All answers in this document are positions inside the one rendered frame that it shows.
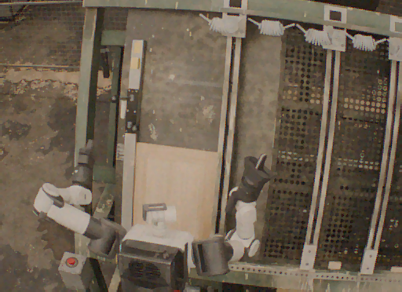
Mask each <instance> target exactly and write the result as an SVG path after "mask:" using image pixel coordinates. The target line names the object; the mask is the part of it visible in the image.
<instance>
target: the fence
mask: <svg viewBox="0 0 402 292"><path fill-rule="evenodd" d="M135 42H141V53H134V52H133V51H134V43H135ZM145 43H146V40H140V39H138V40H133V48H132V51H131V61H130V82H129V85H128V88H130V89H139V95H138V107H137V126H139V115H140V103H141V86H142V81H143V69H144V48H145ZM132 57H136V58H140V64H139V69H132V68H131V63H132ZM137 138H138V133H136V134H130V133H125V146H124V158H123V168H124V171H123V183H122V226H123V227H124V228H125V229H126V234H127V232H128V231H129V230H130V228H132V227H133V201H134V192H133V190H134V178H135V166H136V143H137Z"/></svg>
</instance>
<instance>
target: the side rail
mask: <svg viewBox="0 0 402 292"><path fill-rule="evenodd" d="M104 12H105V8H100V9H98V8H97V7H96V8H92V9H89V8H86V18H85V20H84V32H83V37H82V52H81V62H80V67H79V86H78V99H77V116H76V133H75V165H74V168H75V167H76V166H78V163H77V162H78V159H79V150H80V148H86V146H87V142H88V140H89V139H90V140H93V144H94V130H95V114H96V100H97V85H98V72H99V62H100V58H101V31H102V30H103V26H104ZM91 193H92V199H91V202H90V204H87V206H88V207H87V209H86V208H84V207H81V206H80V205H75V204H74V207H75V208H77V209H78V210H81V211H82V212H84V213H86V214H89V215H91V216H92V215H93V210H92V201H93V192H92V189H91Z"/></svg>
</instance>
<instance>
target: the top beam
mask: <svg viewBox="0 0 402 292"><path fill-rule="evenodd" d="M223 3H224V0H83V1H82V6H83V7H86V8H87V7H94V8H95V7H99V8H104V7H108V8H113V7H116V8H141V9H147V8H150V9H175V10H192V11H202V12H209V13H221V12H211V11H203V10H194V9H191V5H198V6H217V7H223ZM325 5H328V6H334V7H338V8H345V9H346V11H347V14H346V17H347V19H346V23H347V24H351V25H359V26H362V27H372V28H374V29H381V30H383V31H389V29H390V17H393V18H400V19H402V17H401V16H394V15H388V14H384V13H376V12H372V11H367V10H364V9H357V8H349V7H347V6H339V5H332V4H327V3H322V2H313V1H306V0H248V1H247V10H252V11H261V12H270V13H278V14H287V15H295V16H303V17H311V18H313V19H321V20H323V19H324V6H325ZM394 31H398V32H400V33H402V23H399V22H395V30H394Z"/></svg>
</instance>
